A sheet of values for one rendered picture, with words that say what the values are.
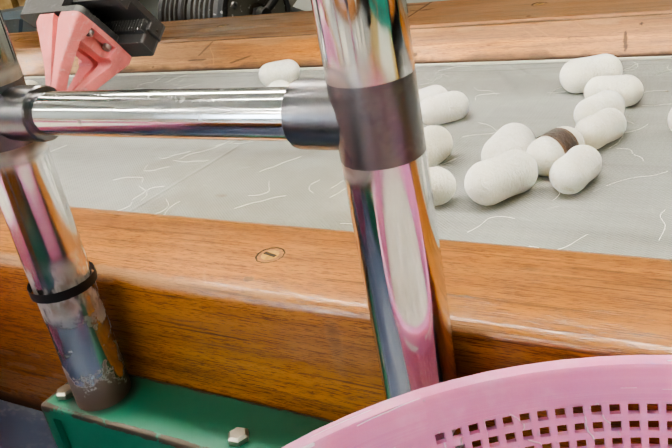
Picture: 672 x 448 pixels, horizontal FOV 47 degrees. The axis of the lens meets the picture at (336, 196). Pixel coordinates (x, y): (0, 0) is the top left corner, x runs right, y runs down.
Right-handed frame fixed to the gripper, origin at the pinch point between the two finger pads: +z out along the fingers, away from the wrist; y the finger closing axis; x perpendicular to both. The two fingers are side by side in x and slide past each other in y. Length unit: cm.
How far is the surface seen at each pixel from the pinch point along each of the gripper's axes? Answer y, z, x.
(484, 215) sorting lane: 38.2, 9.0, -5.6
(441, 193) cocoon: 36.1, 8.3, -6.2
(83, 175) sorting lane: 10.4, 7.6, -4.2
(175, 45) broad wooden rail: -0.5, -12.2, 10.0
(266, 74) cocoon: 14.5, -6.0, 5.8
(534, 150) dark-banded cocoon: 39.6, 4.9, -4.2
